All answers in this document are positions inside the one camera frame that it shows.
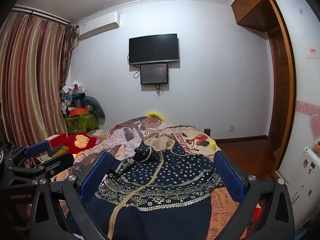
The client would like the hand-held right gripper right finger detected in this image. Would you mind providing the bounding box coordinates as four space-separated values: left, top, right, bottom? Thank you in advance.
214 151 296 240

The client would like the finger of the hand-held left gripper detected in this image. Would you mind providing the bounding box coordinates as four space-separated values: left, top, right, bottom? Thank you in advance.
8 152 75 181
5 141 51 168

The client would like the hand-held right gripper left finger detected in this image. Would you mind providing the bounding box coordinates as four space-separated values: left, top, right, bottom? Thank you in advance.
29 151 113 240

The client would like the navy patterned hooded garment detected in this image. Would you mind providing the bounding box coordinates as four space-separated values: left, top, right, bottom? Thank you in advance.
82 132 223 240

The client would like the red plush toy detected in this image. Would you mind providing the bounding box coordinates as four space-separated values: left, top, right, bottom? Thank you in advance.
50 131 100 154

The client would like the yellow bed sheet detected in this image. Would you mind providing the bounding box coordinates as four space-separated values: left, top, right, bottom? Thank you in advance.
209 137 222 156

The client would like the orange box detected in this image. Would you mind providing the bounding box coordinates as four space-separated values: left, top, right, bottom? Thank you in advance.
69 107 90 116

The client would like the printed blanket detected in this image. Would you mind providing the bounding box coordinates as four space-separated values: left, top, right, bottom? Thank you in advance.
37 116 242 240

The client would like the pile of clutter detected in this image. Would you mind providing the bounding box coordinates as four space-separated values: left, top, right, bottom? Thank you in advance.
60 80 91 117

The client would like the striped curtain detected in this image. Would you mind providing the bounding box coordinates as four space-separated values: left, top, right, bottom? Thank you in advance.
0 10 77 152

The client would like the yellow plush cushion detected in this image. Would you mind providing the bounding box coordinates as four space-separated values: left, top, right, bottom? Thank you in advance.
146 110 166 121

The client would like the white air conditioner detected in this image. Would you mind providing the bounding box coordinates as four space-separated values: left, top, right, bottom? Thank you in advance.
76 11 121 41

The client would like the wooden overhead cabinet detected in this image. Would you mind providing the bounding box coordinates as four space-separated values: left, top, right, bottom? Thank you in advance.
231 0 288 33

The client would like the wooden door frame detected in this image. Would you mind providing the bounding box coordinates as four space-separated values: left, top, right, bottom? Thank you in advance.
265 0 297 178

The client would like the small black wall monitor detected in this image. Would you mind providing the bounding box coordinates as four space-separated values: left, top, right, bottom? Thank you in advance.
140 64 168 85

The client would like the curtain rail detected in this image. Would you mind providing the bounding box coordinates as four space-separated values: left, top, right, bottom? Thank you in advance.
11 5 76 27

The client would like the black wall television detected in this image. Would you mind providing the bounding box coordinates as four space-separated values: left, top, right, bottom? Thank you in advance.
128 33 180 66

